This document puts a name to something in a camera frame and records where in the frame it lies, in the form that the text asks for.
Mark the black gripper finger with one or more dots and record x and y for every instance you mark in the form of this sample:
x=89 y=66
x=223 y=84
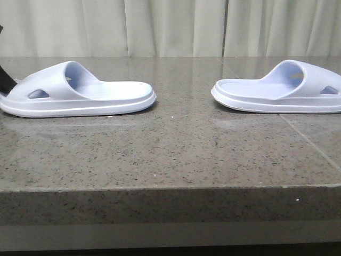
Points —
x=7 y=83

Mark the light blue slipper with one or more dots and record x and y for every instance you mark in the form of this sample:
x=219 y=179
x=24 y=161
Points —
x=69 y=89
x=290 y=87

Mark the beige curtain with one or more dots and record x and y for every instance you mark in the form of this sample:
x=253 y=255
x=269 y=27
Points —
x=170 y=28

